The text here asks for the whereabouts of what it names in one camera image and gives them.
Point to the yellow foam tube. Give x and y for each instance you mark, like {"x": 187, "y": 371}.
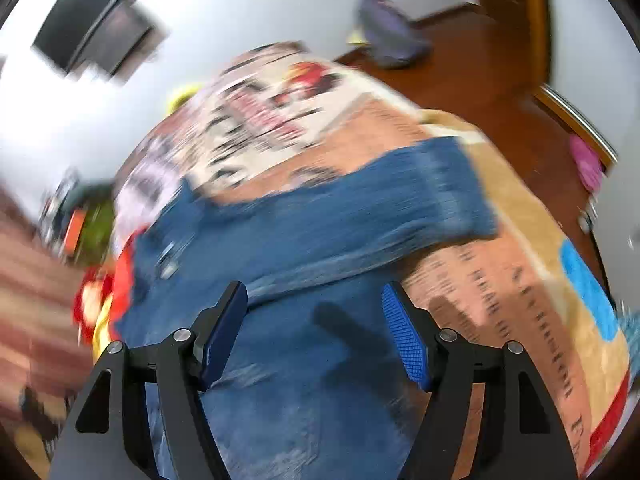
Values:
{"x": 180, "y": 97}

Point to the pink cloth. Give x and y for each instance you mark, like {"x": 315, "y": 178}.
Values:
{"x": 585, "y": 162}

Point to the grey backpack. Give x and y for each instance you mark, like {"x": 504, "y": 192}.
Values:
{"x": 390, "y": 35}

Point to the printed blanket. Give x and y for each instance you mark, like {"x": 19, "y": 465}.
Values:
{"x": 500, "y": 280}

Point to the blue denim jeans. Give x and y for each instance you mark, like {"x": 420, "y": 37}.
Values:
{"x": 300, "y": 240}

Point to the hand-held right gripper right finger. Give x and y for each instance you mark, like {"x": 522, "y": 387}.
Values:
{"x": 405, "y": 330}

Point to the yellow garment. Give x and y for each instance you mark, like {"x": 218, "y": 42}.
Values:
{"x": 102, "y": 330}

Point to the pale yellow paper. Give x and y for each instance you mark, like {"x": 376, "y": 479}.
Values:
{"x": 356, "y": 37}

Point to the small black wall monitor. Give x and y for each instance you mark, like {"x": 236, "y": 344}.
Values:
{"x": 127, "y": 42}

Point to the orange box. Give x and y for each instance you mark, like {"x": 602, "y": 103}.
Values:
{"x": 75, "y": 232}

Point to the striped brown curtain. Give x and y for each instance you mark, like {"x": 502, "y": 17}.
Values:
{"x": 30, "y": 285}

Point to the green patterned cloth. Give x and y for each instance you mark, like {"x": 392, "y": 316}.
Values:
{"x": 100, "y": 230}

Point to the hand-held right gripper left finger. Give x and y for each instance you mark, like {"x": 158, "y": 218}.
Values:
{"x": 222, "y": 330}

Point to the pile of clutter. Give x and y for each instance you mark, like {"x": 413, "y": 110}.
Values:
{"x": 60, "y": 200}

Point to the black wall television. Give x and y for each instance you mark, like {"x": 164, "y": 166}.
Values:
{"x": 75, "y": 20}

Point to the red garment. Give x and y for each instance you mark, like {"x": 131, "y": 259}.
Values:
{"x": 125, "y": 280}

